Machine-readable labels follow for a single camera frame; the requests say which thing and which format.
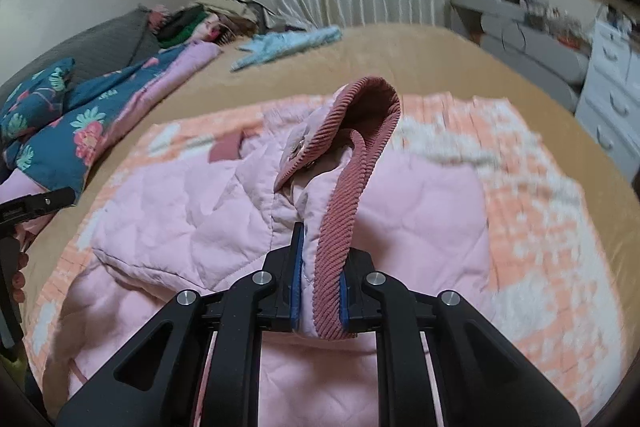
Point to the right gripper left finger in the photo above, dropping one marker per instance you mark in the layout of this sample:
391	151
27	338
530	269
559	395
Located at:
197	354

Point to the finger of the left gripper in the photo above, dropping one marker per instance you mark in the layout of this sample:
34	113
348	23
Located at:
30	207

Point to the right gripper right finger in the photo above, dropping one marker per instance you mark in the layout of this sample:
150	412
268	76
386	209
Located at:
440	361

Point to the pink quilted jacket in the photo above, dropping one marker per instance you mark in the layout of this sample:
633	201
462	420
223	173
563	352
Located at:
203	223

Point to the pile of clothes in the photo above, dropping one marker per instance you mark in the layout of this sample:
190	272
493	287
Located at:
216	21

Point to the person left hand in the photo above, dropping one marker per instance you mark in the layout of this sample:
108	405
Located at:
18	279

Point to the blue floral pink quilt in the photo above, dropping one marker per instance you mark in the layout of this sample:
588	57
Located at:
96	115

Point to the orange white plaid blanket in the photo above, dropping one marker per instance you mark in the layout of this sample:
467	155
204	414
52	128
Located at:
539	270

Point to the blue floral pillow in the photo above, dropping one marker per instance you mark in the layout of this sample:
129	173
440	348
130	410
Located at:
36	101

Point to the grey headboard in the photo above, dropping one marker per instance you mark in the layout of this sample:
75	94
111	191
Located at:
114	44

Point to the light blue garment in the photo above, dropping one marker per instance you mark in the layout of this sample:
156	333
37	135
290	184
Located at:
271	47

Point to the white drawer chest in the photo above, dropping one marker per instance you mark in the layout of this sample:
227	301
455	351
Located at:
609	106

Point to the grey dressing table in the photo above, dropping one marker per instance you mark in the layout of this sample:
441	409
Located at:
499	28

